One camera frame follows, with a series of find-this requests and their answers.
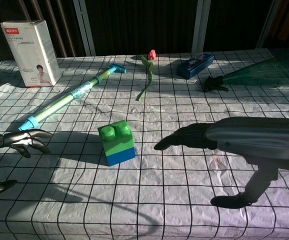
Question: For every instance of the black silver robot right hand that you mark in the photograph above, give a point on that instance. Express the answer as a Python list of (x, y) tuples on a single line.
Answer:
[(254, 135)]

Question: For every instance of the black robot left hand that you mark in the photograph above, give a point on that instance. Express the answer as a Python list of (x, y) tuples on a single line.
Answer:
[(14, 138)]

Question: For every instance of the green and blue toy block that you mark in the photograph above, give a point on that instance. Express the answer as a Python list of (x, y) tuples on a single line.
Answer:
[(114, 140)]

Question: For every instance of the black bow clip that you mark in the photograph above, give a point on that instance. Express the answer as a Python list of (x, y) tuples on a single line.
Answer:
[(213, 83)]

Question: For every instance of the green blue water pump toy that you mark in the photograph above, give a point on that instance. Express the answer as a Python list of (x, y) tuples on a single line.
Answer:
[(67, 98)]

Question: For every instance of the white product carton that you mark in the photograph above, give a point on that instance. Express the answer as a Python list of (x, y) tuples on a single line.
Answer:
[(32, 55)]

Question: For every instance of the dark blue rectangular box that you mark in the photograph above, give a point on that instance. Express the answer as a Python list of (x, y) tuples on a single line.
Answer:
[(195, 66)]

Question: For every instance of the red artificial tulip flower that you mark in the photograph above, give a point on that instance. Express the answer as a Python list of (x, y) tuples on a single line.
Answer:
[(150, 72)]

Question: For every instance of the white black grid tablecloth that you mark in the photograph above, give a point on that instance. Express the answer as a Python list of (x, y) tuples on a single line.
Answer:
[(144, 195)]

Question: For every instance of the grey window frame post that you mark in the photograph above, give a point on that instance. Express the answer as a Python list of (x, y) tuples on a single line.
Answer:
[(268, 23), (200, 25), (84, 27)]

